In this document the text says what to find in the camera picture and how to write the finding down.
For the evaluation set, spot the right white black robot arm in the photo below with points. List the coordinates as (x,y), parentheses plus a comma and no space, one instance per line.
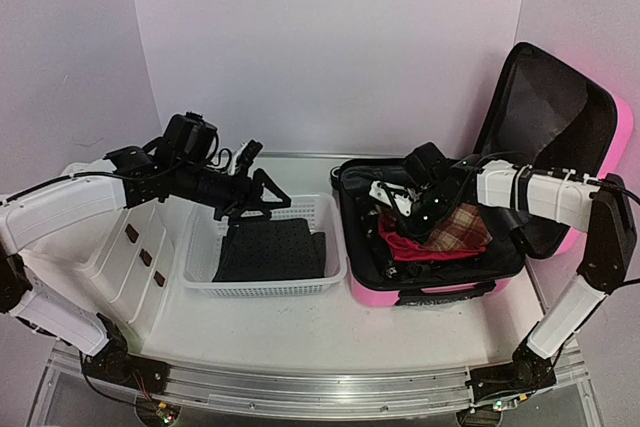
(600,208)

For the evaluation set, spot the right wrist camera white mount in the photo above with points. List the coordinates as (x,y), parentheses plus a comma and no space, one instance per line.
(401,199)

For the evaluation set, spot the black white patterned garment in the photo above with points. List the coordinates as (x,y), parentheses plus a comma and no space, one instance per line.
(375,222)

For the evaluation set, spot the pink hard-shell suitcase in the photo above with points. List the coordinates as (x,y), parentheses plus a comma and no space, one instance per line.
(543,112)

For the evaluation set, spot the white drawer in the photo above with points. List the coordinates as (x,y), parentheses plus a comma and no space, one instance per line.
(141,293)
(160,279)
(121,255)

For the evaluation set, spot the black polka dot garment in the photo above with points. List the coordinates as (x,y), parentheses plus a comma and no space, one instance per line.
(274,250)

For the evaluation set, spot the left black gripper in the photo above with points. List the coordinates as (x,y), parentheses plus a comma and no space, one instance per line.
(240,201)

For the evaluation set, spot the white perforated plastic basket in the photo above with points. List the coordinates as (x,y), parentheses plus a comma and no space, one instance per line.
(202,242)

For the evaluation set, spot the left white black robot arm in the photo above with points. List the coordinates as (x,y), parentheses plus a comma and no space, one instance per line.
(26,297)

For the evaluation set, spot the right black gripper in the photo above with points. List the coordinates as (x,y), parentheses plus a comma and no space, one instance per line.
(415,233)

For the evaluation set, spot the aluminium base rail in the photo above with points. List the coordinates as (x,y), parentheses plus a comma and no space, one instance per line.
(326,396)

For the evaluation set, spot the white rectangular foam box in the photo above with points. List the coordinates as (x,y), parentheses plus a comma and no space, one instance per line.
(68,228)

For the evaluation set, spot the solid red garment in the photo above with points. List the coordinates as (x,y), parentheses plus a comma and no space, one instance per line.
(408,249)

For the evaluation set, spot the red plaid garment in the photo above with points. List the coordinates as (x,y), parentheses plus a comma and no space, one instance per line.
(463,231)

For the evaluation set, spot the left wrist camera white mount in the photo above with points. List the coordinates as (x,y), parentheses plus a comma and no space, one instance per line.
(233,166)

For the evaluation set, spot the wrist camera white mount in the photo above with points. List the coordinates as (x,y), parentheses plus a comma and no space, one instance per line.
(233,166)
(401,199)

